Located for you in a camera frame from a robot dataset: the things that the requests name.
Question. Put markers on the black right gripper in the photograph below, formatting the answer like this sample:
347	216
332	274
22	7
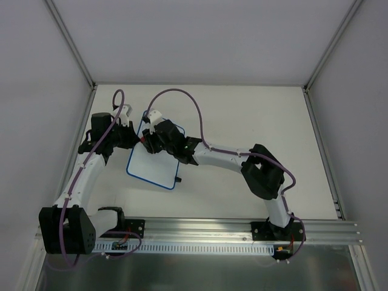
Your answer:
154	139

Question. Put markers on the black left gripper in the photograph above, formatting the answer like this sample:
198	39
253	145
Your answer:
129	136

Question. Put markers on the blue framed whiteboard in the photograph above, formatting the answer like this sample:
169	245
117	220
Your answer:
160	169

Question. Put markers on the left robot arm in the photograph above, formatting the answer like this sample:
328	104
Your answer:
66	227

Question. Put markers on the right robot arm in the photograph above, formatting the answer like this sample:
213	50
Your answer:
265	177

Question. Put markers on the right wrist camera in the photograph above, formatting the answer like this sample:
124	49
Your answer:
151	119

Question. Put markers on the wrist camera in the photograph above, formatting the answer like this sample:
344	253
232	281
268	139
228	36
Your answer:
151	119
126	113

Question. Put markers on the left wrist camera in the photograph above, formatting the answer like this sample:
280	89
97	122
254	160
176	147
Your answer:
126	113

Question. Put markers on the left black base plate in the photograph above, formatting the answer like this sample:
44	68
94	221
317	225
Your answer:
135	226

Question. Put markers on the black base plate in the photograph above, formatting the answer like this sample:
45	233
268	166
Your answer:
135	226
260	232

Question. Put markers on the aluminium mounting rail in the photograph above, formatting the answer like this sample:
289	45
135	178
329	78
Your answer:
213	230

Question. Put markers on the left aluminium corner post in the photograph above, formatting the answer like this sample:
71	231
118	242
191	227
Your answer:
62	27

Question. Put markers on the aluminium corner post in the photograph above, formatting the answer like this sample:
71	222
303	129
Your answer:
339	32
62	27

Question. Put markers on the white slotted cable duct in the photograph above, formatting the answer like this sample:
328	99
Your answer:
191	248

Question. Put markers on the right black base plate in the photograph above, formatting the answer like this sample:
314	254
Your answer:
260	232

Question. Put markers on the right aluminium corner post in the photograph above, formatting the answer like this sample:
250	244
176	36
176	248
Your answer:
339	32

